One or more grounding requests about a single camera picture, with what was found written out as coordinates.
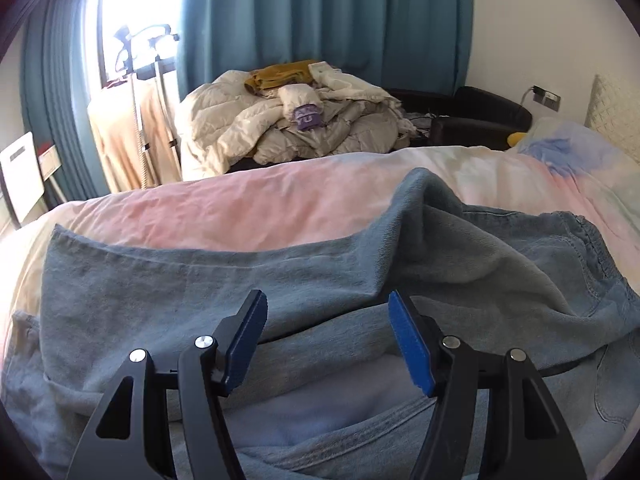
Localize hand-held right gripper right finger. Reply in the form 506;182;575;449
388;290;588;480

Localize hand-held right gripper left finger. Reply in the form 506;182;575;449
65;289;269;480

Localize light blue denim jeans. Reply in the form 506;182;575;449
0;167;640;480

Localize pastel tie-dye bed blanket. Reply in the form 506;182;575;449
0;145;640;366

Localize grey crumpled garment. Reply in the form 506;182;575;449
255;105;402;164

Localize crumpled white duvet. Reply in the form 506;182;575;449
175;60;416;176

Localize hanging beige garment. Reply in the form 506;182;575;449
87;77;183;196

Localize black armchair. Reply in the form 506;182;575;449
387;86;533;151

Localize white garment with purple patch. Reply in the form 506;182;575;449
278;84;326;131

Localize pastel tie-dye pillow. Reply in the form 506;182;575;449
515;117;640;201

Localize garment steamer stand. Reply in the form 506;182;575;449
112;22;182;191

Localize mustard yellow garment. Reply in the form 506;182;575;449
244;60;318;95

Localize white chair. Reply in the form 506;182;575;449
0;131;48;227

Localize teal curtain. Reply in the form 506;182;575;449
20;0;113;206
175;0;475;99

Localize cream quilted headboard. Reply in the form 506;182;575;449
585;74;640;133

